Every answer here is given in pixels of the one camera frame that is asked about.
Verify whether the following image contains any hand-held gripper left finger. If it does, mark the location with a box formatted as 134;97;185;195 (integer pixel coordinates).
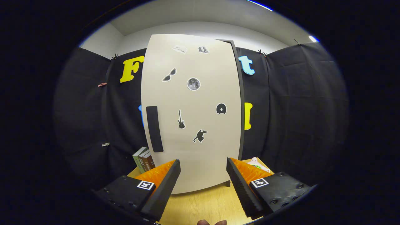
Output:
94;159;181;222

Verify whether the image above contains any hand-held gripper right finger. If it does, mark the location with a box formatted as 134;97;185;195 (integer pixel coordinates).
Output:
226;157;318;220

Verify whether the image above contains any beige cabinet door black handle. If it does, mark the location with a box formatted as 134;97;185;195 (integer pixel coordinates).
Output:
141;34;243;195

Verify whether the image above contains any green and pink plush toy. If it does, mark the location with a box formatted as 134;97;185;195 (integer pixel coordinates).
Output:
247;157;271;173

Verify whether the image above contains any brown book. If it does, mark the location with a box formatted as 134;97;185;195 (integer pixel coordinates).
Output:
137;149;151;172
142;152;156;171

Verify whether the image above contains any green book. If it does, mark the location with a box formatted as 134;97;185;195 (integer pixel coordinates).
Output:
132;147;147;174

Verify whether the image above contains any dark grey cabinet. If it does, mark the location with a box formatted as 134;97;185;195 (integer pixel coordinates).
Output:
216;39;246;188

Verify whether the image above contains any black backdrop cloth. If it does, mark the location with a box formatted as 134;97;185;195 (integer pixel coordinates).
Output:
53;41;349;191

